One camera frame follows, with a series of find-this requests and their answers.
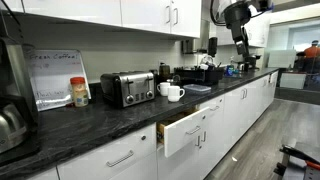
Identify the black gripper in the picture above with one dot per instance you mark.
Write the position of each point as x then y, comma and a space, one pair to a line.
237, 15

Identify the white ceramic mug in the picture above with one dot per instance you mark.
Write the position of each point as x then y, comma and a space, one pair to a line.
163, 89
174, 94

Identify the white drawer with wooden interior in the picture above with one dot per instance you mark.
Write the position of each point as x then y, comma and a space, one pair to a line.
181, 131

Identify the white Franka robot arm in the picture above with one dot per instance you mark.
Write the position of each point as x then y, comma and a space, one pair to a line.
225, 4

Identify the small black coffee maker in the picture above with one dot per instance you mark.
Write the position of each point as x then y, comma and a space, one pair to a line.
251, 62

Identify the blue soap bottle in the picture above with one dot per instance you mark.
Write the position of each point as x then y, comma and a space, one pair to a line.
230, 70

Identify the white base cabinet unit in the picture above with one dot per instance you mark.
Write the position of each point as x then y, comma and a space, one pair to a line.
233, 116

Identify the person in orange shirt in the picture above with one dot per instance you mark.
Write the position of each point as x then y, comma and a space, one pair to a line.
311, 53

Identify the stainless steel black toaster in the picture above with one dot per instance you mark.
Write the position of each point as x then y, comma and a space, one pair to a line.
128, 88

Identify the white upper cabinet row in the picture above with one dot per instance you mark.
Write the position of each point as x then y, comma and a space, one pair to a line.
100, 11

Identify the creamer jar with orange lid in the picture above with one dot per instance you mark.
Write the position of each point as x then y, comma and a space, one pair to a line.
79, 93

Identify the handwritten whiteboard sign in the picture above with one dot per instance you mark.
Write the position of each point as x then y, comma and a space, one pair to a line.
53, 76

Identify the black steel coffee brewer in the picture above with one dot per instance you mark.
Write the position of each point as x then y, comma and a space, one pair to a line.
15, 73

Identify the stainless steel coffee carafe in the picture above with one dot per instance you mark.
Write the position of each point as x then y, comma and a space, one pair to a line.
11, 126

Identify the white corner wall cabinet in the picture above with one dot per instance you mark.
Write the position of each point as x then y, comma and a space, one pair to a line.
260, 31

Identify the black wall dispenser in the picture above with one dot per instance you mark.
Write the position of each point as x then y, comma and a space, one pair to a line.
212, 46

